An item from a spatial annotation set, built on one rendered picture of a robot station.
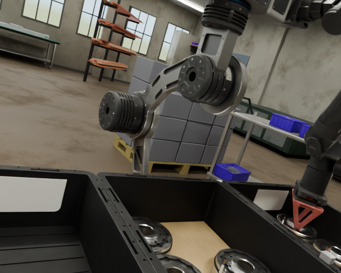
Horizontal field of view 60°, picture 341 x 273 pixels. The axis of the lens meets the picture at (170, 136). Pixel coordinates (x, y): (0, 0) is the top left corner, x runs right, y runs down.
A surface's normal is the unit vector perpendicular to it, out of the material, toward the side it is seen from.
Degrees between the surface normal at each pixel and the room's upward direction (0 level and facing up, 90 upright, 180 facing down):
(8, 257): 0
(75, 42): 90
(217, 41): 90
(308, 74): 90
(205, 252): 0
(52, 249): 0
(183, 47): 90
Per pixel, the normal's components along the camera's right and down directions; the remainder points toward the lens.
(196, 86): -0.79, -0.10
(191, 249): 0.29, -0.93
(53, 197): 0.47, 0.34
